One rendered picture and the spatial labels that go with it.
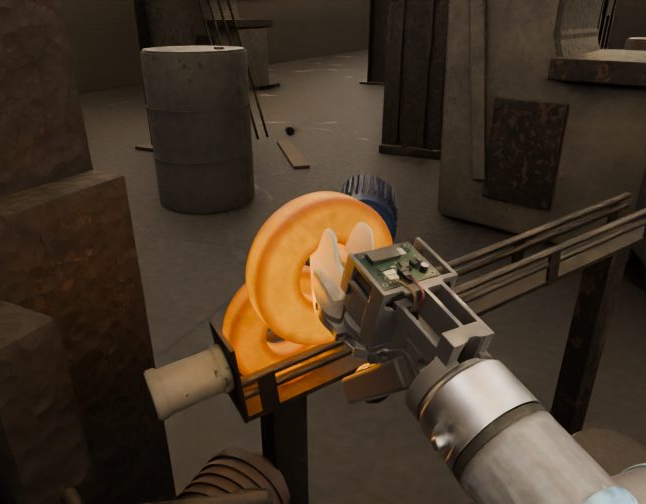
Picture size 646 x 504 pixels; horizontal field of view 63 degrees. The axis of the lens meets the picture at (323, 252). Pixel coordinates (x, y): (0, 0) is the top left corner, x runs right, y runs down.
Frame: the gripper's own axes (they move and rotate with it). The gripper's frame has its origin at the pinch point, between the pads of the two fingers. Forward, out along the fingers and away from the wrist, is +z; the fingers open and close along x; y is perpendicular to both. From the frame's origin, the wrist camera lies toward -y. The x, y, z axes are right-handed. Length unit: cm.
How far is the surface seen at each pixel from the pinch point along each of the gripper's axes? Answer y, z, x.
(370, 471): -91, 15, -36
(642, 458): -27, -25, -40
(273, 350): -17.6, 3.8, 2.3
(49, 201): -3.5, 21.9, 22.8
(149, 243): -137, 184, -19
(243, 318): -11.8, 4.9, 6.0
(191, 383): -17.5, 2.6, 12.9
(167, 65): -66, 238, -46
